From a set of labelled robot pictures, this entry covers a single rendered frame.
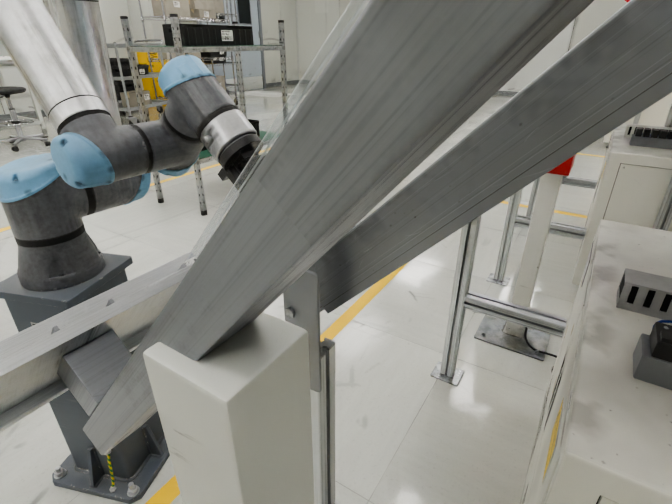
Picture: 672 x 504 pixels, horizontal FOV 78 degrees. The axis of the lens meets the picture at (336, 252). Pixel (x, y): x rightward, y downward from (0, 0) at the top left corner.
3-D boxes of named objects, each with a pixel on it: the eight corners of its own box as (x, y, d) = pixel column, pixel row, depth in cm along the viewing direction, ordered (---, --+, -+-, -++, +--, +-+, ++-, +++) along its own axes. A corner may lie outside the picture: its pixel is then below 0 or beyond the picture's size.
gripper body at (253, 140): (286, 222, 68) (241, 164, 68) (315, 193, 62) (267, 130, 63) (254, 239, 62) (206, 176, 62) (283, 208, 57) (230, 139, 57)
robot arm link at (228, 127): (250, 106, 63) (209, 113, 56) (268, 130, 62) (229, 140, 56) (229, 138, 67) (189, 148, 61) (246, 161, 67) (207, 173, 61)
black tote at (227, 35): (185, 46, 236) (182, 23, 231) (165, 45, 244) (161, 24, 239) (253, 45, 279) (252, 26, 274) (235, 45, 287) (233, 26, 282)
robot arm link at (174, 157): (116, 151, 68) (132, 104, 60) (175, 139, 76) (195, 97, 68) (143, 190, 67) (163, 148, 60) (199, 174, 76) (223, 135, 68)
